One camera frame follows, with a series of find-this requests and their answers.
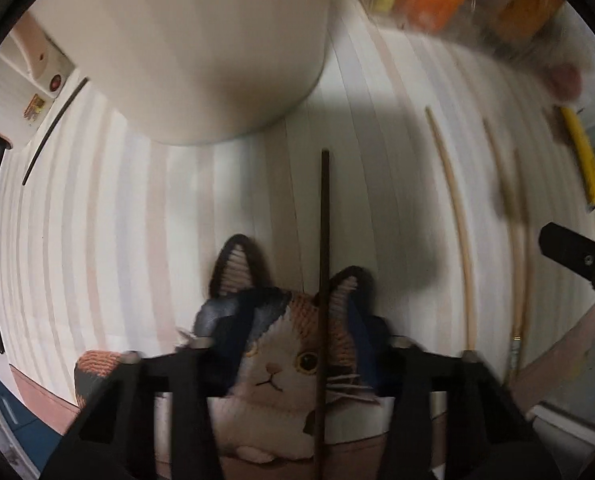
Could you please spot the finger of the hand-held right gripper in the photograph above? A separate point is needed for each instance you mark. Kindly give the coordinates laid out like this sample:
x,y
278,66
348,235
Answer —
x,y
577,255

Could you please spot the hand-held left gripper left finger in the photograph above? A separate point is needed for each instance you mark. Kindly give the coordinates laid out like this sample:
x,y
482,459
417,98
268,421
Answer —
x,y
235,340

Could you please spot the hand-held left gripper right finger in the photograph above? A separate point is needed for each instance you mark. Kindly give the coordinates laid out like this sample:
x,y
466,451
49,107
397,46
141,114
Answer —
x,y
362,340

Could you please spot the plain wooden chopstick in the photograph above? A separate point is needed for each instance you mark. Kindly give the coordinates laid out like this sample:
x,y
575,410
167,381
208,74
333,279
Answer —
x,y
457,210
527,285

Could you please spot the wooden chopstick with green mark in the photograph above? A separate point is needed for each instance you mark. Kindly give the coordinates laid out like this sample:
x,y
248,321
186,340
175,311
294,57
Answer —
x,y
516,310

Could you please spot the black chopstick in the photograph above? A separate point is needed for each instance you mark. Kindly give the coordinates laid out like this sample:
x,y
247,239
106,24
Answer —
x,y
322,235
52,132

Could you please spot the beige cylindrical utensil holder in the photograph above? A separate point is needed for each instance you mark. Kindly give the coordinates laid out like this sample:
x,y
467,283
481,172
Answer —
x,y
187,50

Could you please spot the striped cat print tablecloth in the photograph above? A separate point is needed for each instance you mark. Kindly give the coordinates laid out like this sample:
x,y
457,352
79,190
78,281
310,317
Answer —
x,y
127,210

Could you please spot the clear plastic bag with red item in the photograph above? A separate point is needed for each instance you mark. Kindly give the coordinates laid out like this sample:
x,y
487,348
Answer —
x,y
567,75

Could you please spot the dark soy sauce bottle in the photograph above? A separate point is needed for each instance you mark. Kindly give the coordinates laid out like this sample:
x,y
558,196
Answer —
x,y
530,10

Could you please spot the pink and white electric kettle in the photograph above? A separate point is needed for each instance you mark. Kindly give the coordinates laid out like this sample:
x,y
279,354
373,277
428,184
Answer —
x,y
32,55

